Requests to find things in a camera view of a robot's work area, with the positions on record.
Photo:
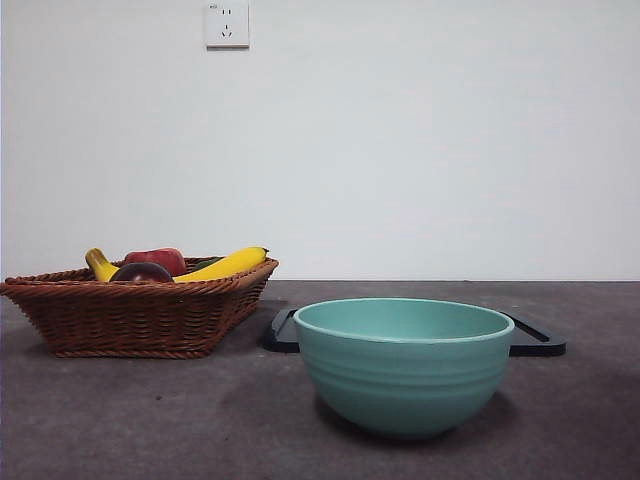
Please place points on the brown wicker basket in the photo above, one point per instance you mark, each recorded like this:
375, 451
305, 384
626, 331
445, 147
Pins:
135, 320

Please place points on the teal ribbed bowl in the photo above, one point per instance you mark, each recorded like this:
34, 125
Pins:
405, 380

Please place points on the yellow banana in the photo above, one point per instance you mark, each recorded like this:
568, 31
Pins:
230, 262

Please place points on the black rectangular tray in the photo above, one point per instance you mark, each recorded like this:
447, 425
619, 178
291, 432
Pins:
280, 340

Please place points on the green vegetable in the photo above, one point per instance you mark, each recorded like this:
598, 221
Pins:
205, 262

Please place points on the dark purple plum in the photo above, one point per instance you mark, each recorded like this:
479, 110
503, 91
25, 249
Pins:
142, 274

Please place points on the red apple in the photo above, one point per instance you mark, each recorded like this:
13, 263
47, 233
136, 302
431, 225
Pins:
157, 257

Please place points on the white wall socket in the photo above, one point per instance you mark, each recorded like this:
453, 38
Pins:
235, 37

